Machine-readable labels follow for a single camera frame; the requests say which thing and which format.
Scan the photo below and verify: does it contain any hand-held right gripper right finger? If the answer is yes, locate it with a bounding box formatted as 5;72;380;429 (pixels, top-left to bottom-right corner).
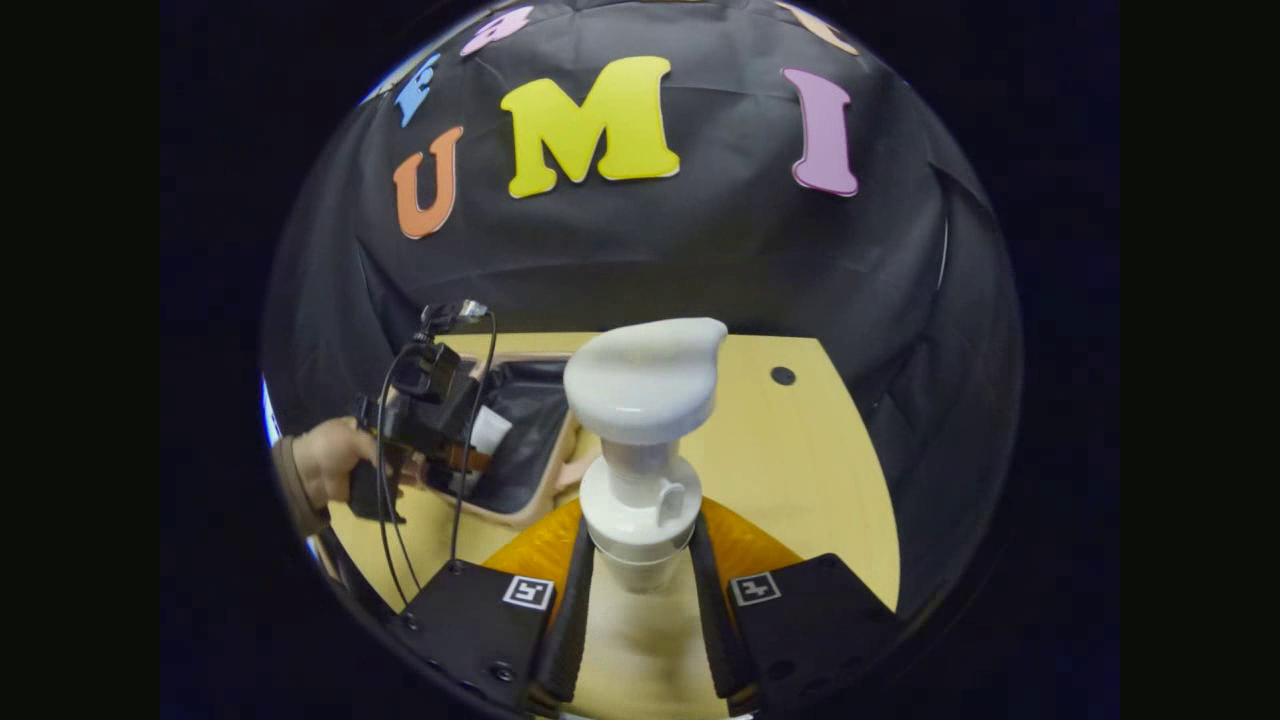
688;500;901;716

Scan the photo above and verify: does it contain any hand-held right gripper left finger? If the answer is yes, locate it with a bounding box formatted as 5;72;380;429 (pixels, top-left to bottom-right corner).
400;500;598;716

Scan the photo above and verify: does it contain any white skincare tube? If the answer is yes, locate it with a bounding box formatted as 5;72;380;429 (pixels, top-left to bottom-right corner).
468;405;514;456

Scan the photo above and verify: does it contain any pink suitcase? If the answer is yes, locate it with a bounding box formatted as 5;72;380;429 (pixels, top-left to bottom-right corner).
425;352;606;528

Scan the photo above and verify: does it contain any white pump bottle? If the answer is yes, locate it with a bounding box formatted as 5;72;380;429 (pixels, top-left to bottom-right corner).
563;318;729;720

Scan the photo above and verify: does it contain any black backdrop cloth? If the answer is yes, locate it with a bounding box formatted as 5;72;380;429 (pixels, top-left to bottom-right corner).
262;0;1023;621

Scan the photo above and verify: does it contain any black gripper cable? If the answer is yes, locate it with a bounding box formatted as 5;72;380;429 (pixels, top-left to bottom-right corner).
448;310;499;571
375;340;426;609

